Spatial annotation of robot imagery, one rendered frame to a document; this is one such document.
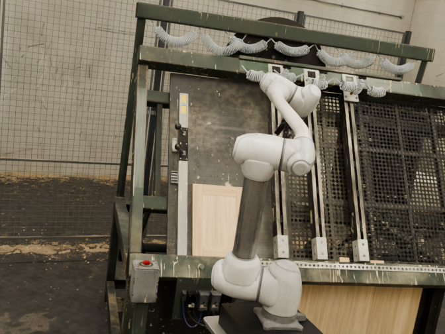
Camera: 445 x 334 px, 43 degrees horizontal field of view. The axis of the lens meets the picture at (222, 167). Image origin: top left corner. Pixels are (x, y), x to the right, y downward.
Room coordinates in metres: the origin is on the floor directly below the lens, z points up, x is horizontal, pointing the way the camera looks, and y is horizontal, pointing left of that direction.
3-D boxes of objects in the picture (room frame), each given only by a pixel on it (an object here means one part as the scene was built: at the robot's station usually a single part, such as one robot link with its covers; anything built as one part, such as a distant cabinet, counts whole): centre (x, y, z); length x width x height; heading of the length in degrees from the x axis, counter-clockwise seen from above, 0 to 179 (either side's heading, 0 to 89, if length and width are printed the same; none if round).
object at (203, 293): (2.71, -0.11, 0.69); 0.50 x 0.14 x 0.24; 105
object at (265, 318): (2.32, -0.36, 0.87); 0.22 x 0.18 x 0.06; 105
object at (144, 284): (2.53, 0.30, 0.84); 0.12 x 0.12 x 0.18; 15
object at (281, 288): (2.31, -0.33, 1.01); 0.18 x 0.16 x 0.22; 85
